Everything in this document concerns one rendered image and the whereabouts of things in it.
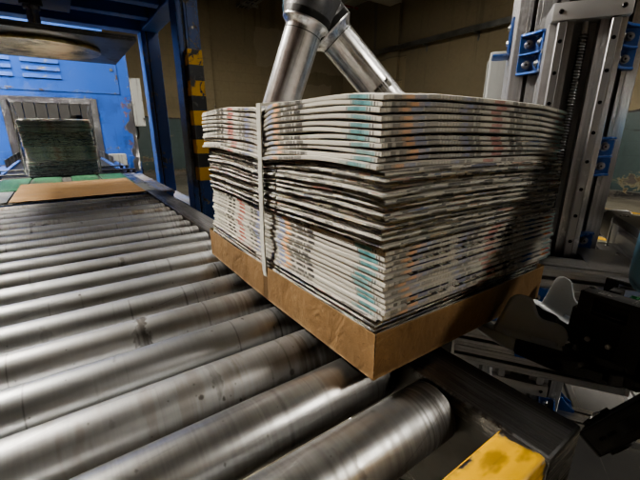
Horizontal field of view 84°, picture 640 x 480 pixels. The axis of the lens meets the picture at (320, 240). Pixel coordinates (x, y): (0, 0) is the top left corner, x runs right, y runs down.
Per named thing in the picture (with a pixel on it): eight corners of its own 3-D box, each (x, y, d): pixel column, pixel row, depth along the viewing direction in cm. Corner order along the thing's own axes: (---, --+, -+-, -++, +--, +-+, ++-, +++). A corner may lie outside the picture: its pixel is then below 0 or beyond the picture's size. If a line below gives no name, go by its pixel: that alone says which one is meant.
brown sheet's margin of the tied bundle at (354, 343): (539, 297, 45) (546, 265, 44) (374, 383, 29) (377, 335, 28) (433, 262, 57) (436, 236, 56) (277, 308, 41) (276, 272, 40)
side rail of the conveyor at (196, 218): (553, 539, 30) (585, 423, 26) (520, 585, 27) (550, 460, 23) (166, 221, 134) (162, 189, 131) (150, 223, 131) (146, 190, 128)
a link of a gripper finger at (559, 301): (544, 263, 47) (610, 291, 38) (535, 305, 48) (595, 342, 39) (523, 264, 46) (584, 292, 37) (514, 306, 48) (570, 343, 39)
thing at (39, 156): (101, 173, 181) (91, 118, 173) (27, 177, 164) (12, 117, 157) (95, 167, 210) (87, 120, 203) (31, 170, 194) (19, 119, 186)
